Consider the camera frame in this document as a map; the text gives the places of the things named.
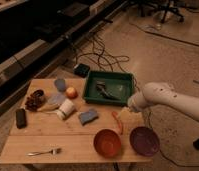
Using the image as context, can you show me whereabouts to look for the white cup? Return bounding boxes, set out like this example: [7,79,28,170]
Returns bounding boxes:
[56,99,75,120]

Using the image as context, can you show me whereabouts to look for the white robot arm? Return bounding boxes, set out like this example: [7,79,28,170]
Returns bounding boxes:
[126,82,199,122]

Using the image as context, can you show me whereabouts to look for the black rectangular block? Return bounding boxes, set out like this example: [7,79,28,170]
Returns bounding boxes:
[16,109,27,129]

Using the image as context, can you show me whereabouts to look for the brown grape bunch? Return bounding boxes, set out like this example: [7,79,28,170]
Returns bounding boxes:
[25,89,46,111]

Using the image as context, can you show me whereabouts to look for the blue sponge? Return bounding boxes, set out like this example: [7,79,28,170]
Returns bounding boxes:
[78,109,99,125]

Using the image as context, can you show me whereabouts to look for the black power box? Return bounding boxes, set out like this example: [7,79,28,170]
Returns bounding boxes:
[74,63,90,78]

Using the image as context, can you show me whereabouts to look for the blue grey cup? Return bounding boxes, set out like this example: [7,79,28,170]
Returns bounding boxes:
[54,78,66,92]

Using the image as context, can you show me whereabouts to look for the office chair base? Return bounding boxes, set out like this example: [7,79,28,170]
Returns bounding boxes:
[132,0,194,24]

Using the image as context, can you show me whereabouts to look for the silver fork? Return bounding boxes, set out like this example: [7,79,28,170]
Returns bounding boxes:
[27,148,62,156]

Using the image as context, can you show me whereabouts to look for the green plastic tray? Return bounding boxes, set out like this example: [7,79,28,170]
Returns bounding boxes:
[83,71,135,106]

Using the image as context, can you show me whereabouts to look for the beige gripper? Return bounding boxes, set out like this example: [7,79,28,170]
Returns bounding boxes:
[120,107,144,131]

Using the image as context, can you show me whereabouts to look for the red chili pepper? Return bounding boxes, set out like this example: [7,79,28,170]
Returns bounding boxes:
[112,111,123,135]

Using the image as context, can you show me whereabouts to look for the floor cables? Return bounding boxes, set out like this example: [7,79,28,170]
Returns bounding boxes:
[67,31,131,73]

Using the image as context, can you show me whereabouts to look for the red apple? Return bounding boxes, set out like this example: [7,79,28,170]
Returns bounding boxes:
[66,87,78,99]

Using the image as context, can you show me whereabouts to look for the dark object in tray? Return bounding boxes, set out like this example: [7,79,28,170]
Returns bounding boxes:
[96,81,117,100]

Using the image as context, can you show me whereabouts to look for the purple bowl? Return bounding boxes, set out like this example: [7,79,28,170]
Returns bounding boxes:
[129,126,160,157]

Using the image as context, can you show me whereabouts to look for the orange bowl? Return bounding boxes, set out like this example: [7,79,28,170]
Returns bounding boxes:
[93,129,122,158]

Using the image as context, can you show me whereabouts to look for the translucent blue lid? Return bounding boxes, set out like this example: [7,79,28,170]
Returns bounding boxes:
[47,93,66,106]

